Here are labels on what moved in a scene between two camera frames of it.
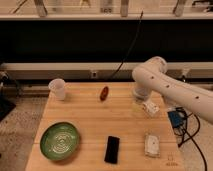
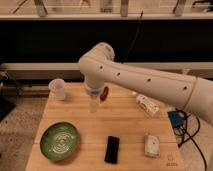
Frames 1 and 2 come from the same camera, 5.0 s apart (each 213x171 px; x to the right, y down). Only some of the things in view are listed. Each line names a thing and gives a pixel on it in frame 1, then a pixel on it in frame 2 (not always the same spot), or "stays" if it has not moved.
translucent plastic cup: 57,88 stays
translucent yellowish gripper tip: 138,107 to 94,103
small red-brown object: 104,93 stays
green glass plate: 60,140 stays
